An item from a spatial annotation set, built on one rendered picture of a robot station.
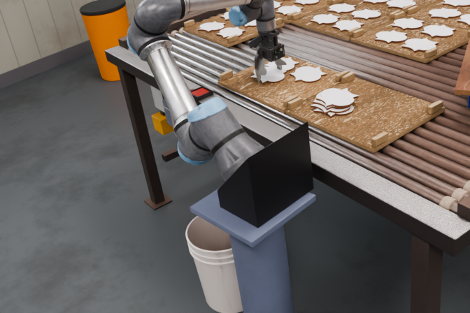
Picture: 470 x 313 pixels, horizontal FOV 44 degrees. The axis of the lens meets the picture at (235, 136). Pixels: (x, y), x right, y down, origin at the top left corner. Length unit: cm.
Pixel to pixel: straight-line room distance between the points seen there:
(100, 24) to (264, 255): 345
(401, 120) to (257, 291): 72
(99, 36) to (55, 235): 210
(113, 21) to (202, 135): 332
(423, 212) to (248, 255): 53
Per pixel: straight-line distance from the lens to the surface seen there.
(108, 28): 495
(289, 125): 204
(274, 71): 238
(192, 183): 349
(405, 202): 165
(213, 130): 166
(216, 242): 271
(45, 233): 345
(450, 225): 158
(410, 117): 201
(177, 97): 185
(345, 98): 207
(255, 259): 180
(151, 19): 187
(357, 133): 192
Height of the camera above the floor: 190
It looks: 29 degrees down
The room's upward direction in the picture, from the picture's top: 9 degrees counter-clockwise
